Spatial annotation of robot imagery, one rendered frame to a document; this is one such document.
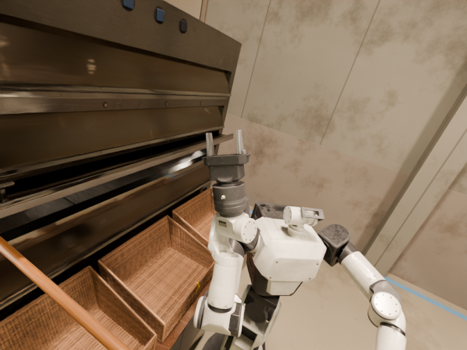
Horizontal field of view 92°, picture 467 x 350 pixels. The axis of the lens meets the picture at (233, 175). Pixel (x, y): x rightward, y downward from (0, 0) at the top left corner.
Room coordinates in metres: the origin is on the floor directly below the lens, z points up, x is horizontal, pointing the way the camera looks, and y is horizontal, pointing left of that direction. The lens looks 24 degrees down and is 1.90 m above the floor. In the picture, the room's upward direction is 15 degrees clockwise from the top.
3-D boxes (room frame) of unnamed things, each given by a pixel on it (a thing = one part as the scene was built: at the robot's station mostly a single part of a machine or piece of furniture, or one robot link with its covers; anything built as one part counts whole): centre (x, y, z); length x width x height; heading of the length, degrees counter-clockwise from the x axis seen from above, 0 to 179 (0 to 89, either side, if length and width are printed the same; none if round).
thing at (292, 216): (0.72, -0.27, 1.47); 0.10 x 0.07 x 0.09; 106
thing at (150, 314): (1.01, 0.27, 0.72); 0.56 x 0.49 x 0.28; 161
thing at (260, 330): (0.74, -0.27, 0.78); 0.18 x 0.15 x 0.47; 71
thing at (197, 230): (1.58, 0.07, 0.72); 0.56 x 0.49 x 0.28; 159
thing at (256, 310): (0.81, -0.30, 1.00); 0.28 x 0.13 x 0.18; 161
